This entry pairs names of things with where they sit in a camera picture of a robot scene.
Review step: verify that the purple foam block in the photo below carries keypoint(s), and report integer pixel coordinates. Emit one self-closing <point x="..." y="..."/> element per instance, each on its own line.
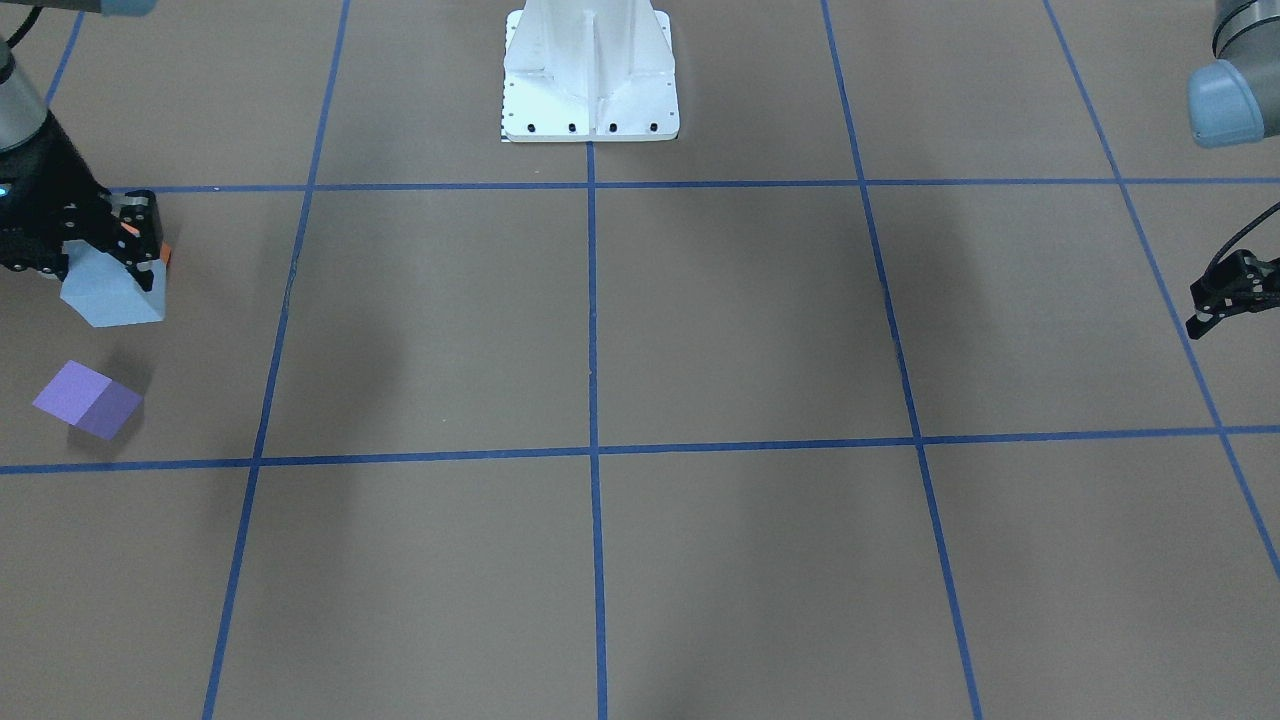
<point x="88" y="400"/>

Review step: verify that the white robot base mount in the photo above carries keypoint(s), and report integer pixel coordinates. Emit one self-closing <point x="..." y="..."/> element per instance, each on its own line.
<point x="589" y="71"/>

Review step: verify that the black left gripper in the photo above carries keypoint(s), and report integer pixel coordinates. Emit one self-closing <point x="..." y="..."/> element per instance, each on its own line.
<point x="1237" y="280"/>

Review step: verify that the light blue foam block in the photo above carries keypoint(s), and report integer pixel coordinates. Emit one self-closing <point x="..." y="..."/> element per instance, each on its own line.
<point x="104" y="294"/>

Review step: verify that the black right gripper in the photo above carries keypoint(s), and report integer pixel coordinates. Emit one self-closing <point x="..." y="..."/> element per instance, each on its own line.
<point x="52" y="173"/>

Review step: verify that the orange foam block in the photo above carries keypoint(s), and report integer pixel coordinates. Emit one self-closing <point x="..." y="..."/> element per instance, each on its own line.
<point x="165" y="252"/>

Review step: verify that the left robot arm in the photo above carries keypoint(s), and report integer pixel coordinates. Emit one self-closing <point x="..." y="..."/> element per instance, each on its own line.
<point x="1231" y="102"/>

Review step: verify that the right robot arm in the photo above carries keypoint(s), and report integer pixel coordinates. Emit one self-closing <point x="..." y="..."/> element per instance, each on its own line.
<point x="23" y="107"/>

